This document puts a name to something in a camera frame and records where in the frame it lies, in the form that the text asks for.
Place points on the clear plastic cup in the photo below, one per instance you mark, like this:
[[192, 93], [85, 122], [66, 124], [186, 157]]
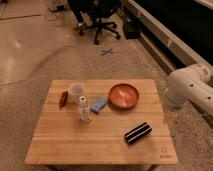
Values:
[[76, 90]]

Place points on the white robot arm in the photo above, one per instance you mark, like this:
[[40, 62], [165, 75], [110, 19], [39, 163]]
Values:
[[190, 84]]

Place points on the black white striped eraser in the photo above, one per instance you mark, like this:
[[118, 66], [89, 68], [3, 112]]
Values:
[[137, 133]]

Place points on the orange round bowl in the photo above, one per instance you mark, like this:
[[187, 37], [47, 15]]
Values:
[[123, 95]]

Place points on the seated person legs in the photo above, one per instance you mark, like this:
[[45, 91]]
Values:
[[77, 7]]

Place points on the wooden table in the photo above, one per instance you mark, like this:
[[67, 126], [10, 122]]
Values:
[[61, 138]]

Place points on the small brown block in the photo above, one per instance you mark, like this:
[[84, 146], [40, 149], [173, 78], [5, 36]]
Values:
[[63, 99]]

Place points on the clear plastic bottle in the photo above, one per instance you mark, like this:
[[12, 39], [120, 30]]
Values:
[[84, 109]]

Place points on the black office chair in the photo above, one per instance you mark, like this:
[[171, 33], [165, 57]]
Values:
[[100, 10]]

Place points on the black bag on floor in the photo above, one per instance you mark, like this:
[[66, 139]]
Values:
[[130, 30]]

